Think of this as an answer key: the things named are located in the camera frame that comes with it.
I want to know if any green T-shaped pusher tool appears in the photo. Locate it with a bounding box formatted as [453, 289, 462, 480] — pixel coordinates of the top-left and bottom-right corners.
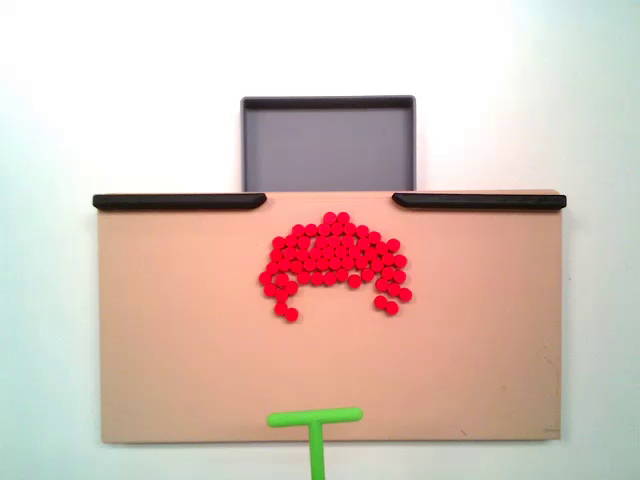
[266, 406, 365, 480]

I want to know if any grey square container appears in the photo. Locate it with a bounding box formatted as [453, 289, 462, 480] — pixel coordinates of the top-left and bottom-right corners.
[239, 94, 418, 193]

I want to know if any black edge bar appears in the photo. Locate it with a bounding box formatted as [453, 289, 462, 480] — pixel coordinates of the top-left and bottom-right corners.
[92, 193, 268, 211]
[391, 192, 568, 211]

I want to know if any beige rectangular board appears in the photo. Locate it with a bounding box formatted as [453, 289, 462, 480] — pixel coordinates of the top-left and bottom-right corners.
[93, 188, 568, 445]

